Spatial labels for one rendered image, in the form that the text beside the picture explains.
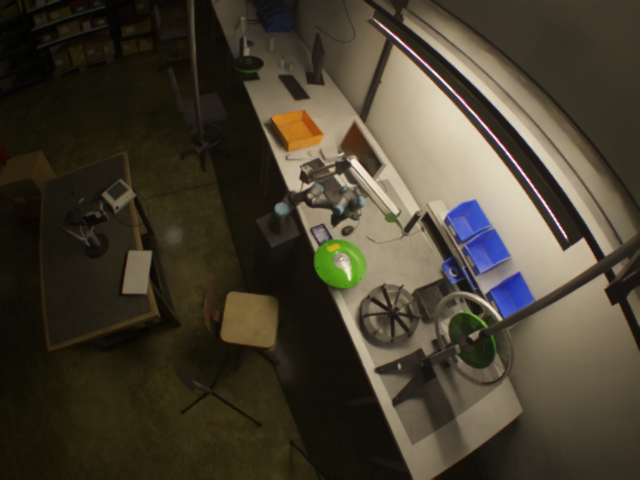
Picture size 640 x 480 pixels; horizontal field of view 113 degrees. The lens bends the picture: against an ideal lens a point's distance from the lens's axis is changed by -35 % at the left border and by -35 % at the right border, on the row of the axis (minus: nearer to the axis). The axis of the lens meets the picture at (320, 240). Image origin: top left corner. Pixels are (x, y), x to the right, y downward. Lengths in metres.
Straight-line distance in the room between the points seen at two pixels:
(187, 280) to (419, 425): 2.18
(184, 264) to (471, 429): 2.63
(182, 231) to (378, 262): 1.92
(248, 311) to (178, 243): 1.27
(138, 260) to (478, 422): 2.27
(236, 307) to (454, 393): 1.48
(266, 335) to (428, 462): 1.27
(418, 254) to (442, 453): 1.31
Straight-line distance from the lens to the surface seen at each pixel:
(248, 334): 2.11
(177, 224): 3.27
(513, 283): 2.07
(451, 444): 2.08
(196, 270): 2.98
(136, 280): 1.93
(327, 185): 2.32
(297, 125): 2.79
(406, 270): 2.16
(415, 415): 1.95
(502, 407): 2.32
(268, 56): 3.82
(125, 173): 2.47
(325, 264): 1.80
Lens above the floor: 2.66
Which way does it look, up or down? 58 degrees down
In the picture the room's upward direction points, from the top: 19 degrees clockwise
